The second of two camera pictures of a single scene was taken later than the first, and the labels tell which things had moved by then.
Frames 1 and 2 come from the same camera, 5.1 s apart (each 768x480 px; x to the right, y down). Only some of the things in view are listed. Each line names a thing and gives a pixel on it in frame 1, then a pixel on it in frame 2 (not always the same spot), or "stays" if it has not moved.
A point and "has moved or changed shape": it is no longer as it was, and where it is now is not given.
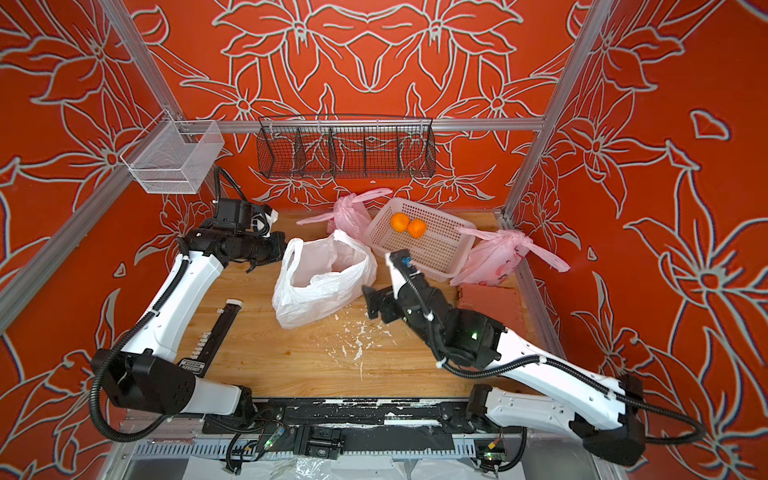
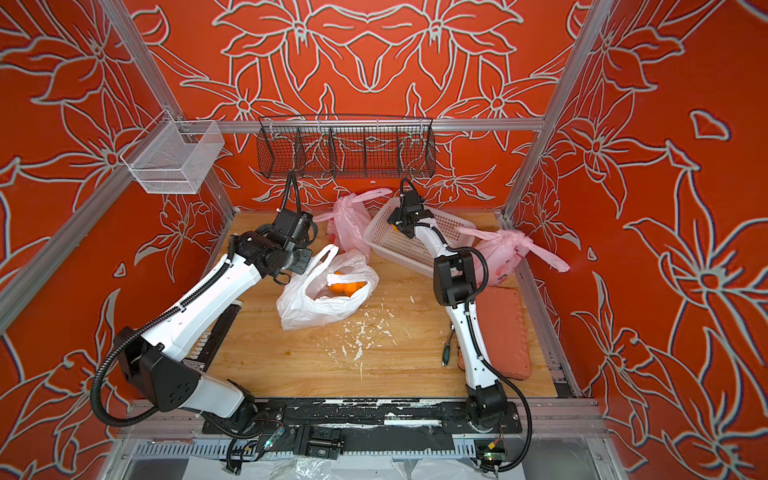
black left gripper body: x=262 y=248 → x=300 y=259
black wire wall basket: x=345 y=147 stays
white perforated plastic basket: x=443 y=252 stays
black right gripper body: x=394 y=308 → x=406 y=216
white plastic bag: x=321 y=280 has moved or changed shape
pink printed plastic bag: x=496 y=256 stays
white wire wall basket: x=174 y=156 stays
